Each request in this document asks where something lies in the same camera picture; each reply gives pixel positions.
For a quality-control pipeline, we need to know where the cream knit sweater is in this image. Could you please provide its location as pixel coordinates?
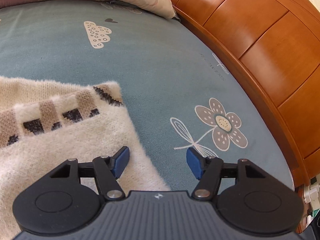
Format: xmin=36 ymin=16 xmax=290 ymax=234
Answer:
xmin=1 ymin=77 xmax=168 ymax=239

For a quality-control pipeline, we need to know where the orange wooden headboard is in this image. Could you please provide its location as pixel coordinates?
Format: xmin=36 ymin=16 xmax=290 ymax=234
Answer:
xmin=161 ymin=0 xmax=320 ymax=188

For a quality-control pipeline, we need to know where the blue floral bed sheet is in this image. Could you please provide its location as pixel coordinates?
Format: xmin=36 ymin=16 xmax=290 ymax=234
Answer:
xmin=1 ymin=0 xmax=293 ymax=190

